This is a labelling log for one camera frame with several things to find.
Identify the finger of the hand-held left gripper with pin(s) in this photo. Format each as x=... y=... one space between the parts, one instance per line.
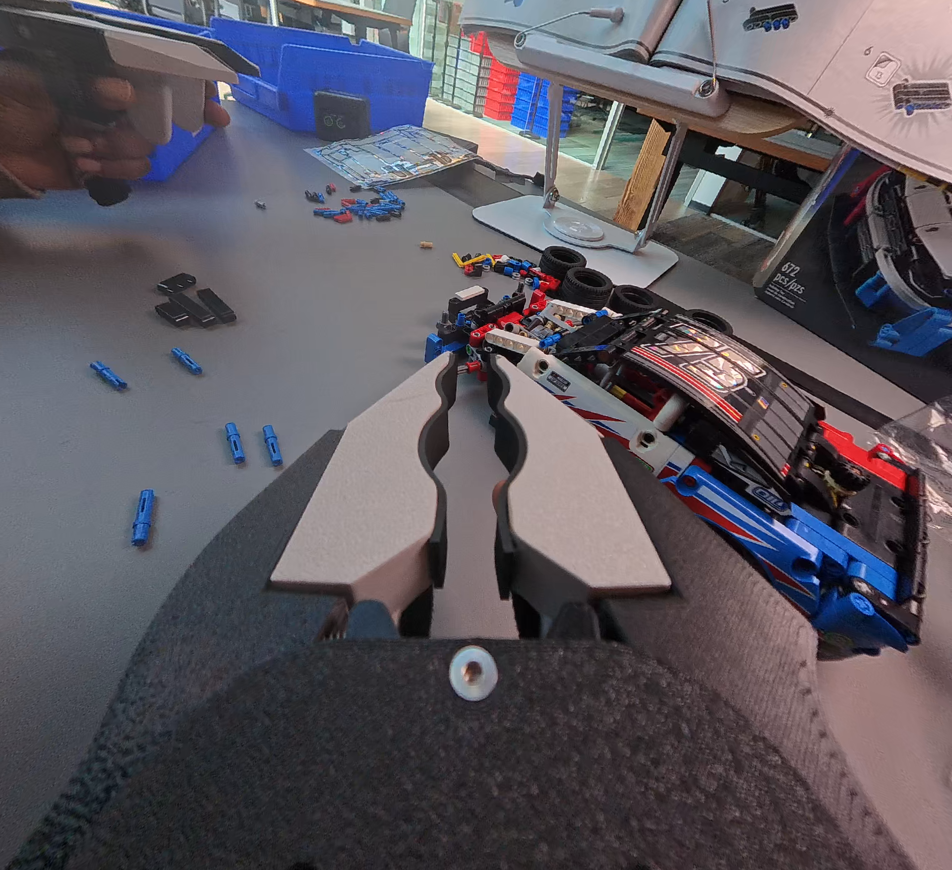
x=171 y=63

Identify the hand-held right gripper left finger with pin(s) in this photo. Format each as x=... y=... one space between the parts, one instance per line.
x=357 y=505

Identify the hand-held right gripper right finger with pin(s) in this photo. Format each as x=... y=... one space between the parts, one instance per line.
x=587 y=505

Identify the blue plastic crate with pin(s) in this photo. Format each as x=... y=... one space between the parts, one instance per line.
x=178 y=156
x=335 y=74

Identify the blue connector pin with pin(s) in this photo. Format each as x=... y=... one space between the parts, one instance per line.
x=234 y=443
x=108 y=375
x=186 y=361
x=272 y=444
x=143 y=517

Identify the brick-built toy race car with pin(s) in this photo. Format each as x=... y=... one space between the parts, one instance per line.
x=706 y=423

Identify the short black perforated beam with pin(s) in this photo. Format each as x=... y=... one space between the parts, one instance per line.
x=176 y=283

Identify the pile of blue pins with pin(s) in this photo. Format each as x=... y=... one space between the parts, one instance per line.
x=364 y=208

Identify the black slope brick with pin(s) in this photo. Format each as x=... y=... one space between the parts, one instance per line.
x=218 y=306
x=169 y=316
x=195 y=312

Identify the person's left hand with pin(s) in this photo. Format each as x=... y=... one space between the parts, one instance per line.
x=44 y=156

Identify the small black box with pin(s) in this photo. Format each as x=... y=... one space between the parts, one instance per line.
x=340 y=117

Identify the black rubber tire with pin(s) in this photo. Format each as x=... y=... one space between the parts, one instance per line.
x=710 y=319
x=632 y=299
x=586 y=286
x=561 y=264

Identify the sticker sheet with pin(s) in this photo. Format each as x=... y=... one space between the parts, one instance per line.
x=387 y=156

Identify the pile of mixed bricks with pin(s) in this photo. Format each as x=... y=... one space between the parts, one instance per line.
x=513 y=271

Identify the silver monitor stand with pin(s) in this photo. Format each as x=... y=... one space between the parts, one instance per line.
x=513 y=219

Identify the Lego set box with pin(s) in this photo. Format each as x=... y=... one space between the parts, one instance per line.
x=818 y=290

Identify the pile of clear plastic bags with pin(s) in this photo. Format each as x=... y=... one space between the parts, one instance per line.
x=922 y=438

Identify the rack of red blue bins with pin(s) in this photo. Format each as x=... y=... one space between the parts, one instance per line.
x=513 y=96

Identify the wooden side table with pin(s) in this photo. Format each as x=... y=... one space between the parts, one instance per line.
x=766 y=126

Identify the open instruction booklet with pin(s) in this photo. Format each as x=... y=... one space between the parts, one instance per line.
x=818 y=51

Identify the wooden post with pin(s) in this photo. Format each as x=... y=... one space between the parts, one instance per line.
x=643 y=178

